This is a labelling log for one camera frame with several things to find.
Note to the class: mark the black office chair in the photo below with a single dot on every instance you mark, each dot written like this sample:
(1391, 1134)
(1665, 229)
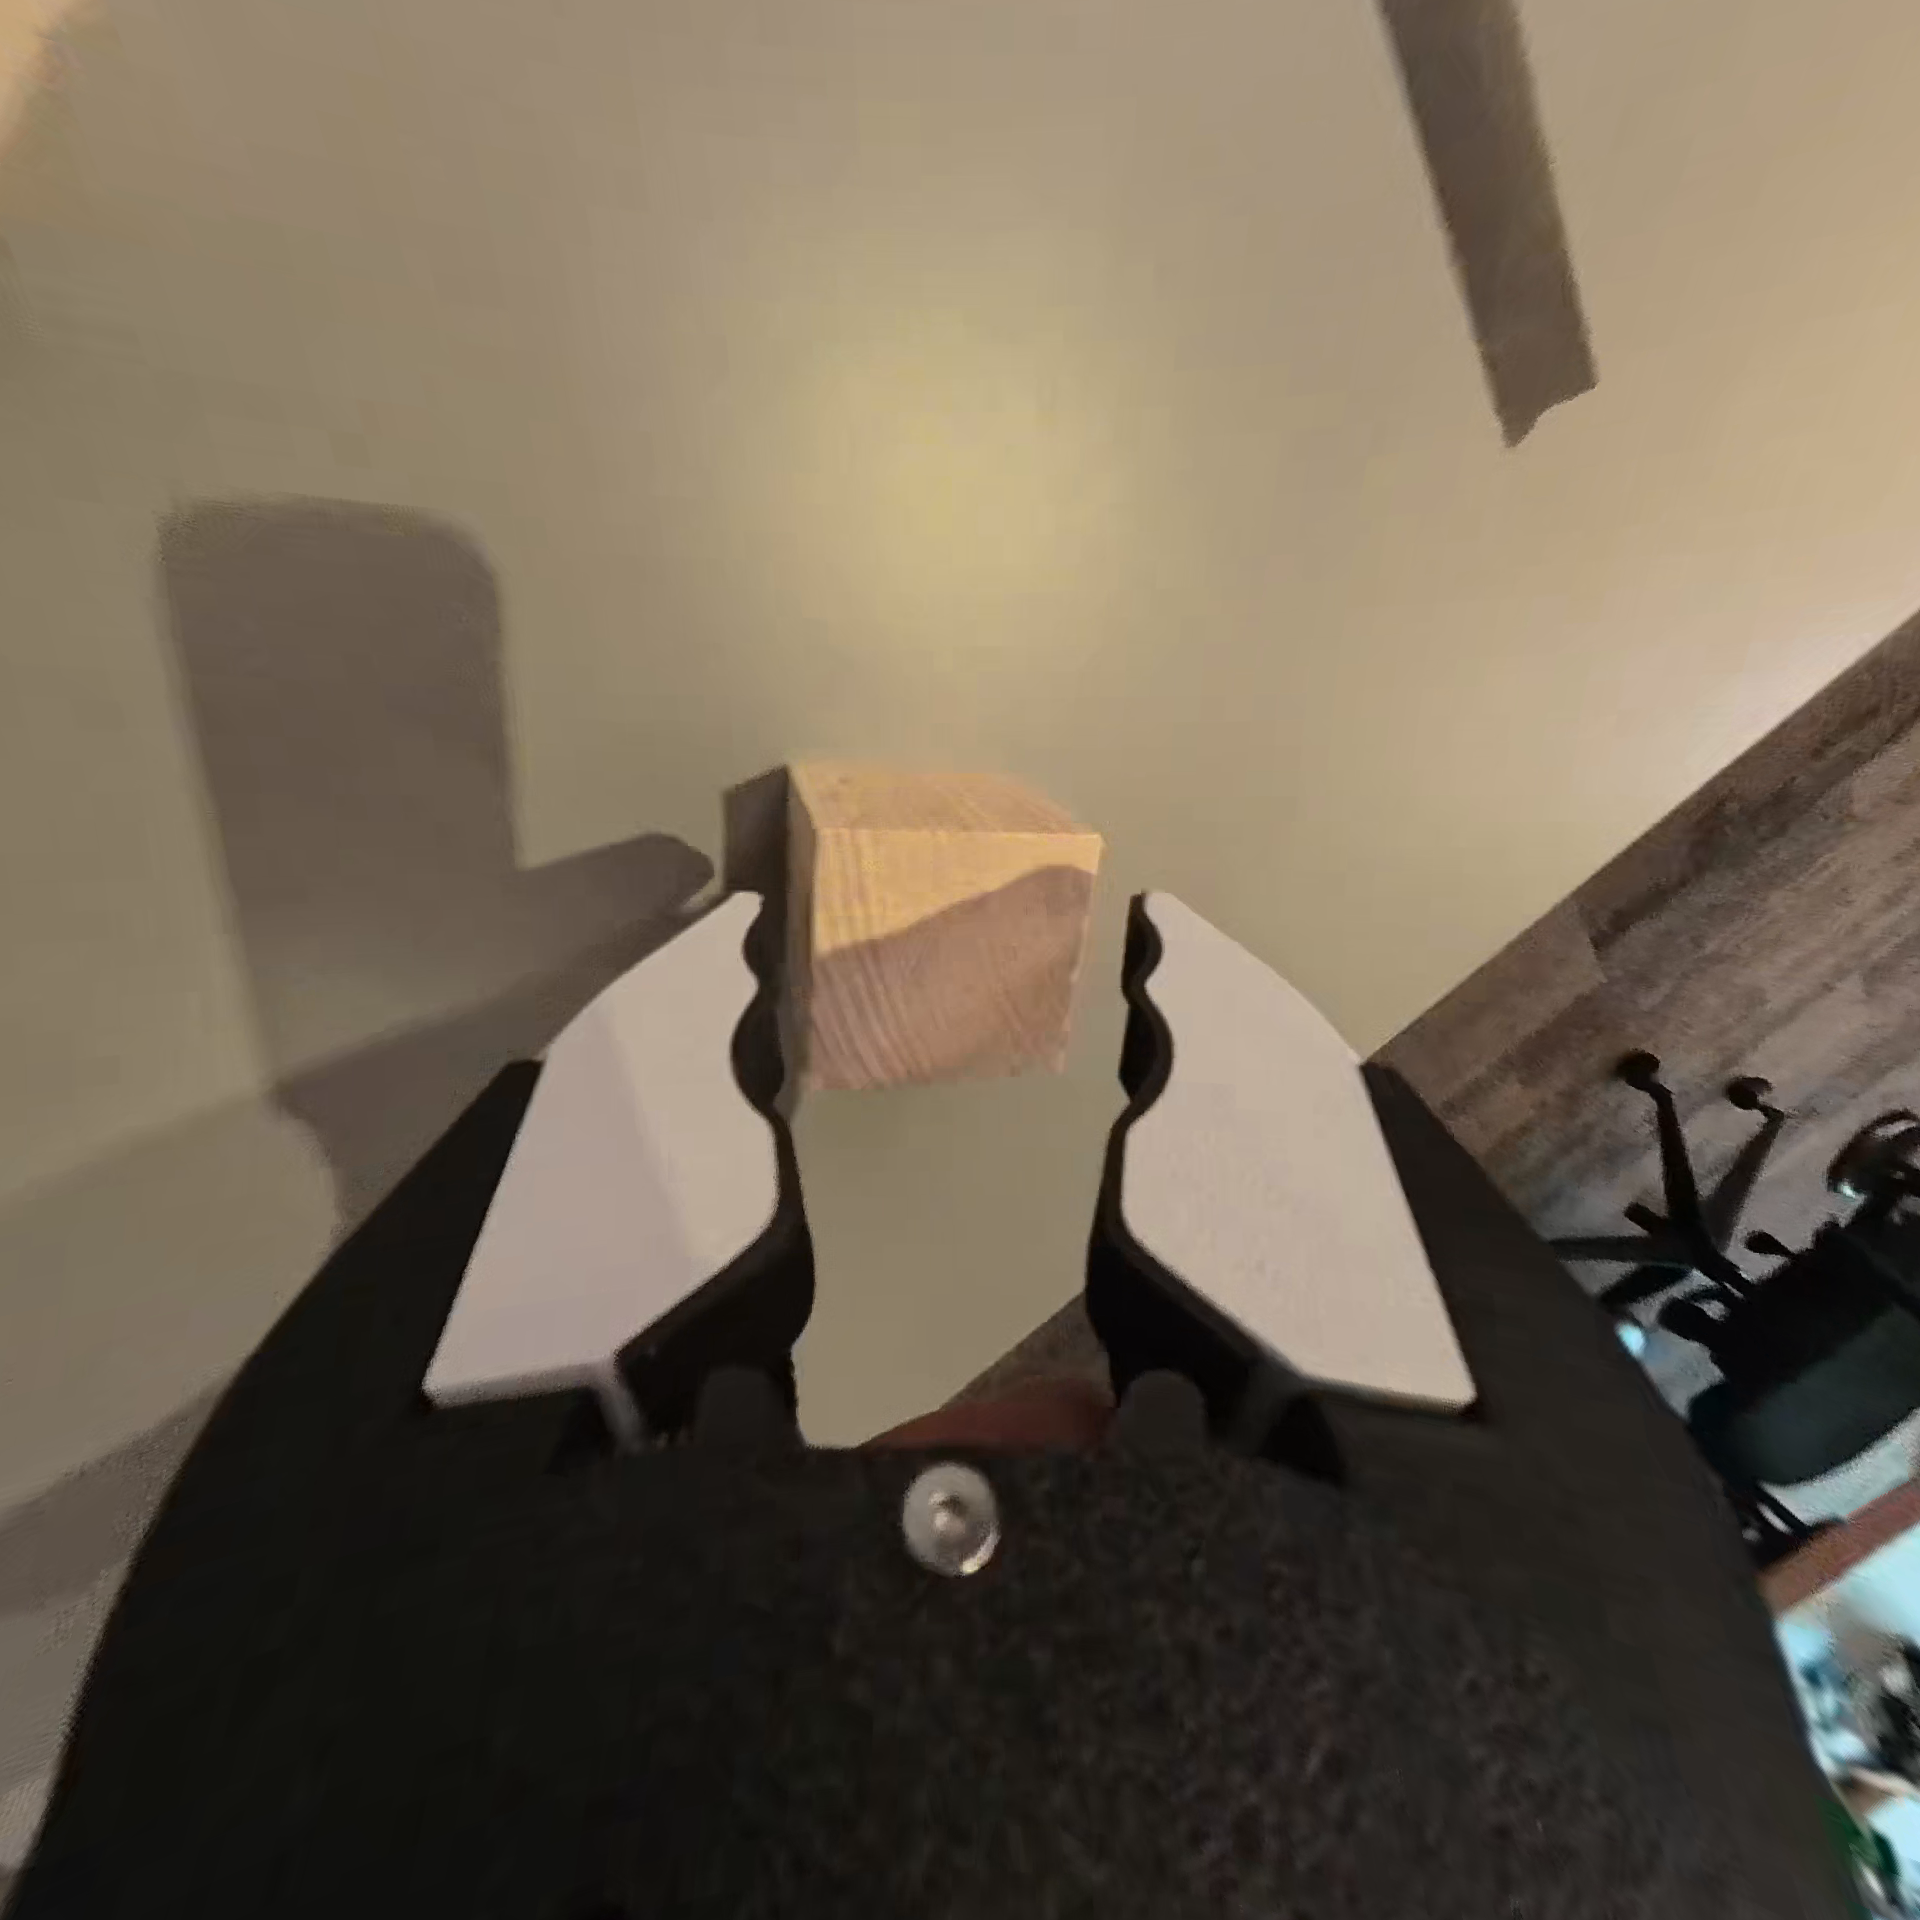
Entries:
(1800, 1349)

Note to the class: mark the cluttered wooden desk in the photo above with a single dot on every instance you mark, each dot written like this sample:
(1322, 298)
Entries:
(1852, 1554)

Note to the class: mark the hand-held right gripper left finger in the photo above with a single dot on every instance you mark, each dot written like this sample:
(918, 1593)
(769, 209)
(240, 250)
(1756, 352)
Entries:
(599, 1200)

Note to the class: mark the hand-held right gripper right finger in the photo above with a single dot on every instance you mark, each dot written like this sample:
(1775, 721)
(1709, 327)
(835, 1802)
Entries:
(1275, 1200)

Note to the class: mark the plain wooden cube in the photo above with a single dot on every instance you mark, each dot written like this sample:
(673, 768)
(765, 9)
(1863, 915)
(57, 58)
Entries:
(929, 930)

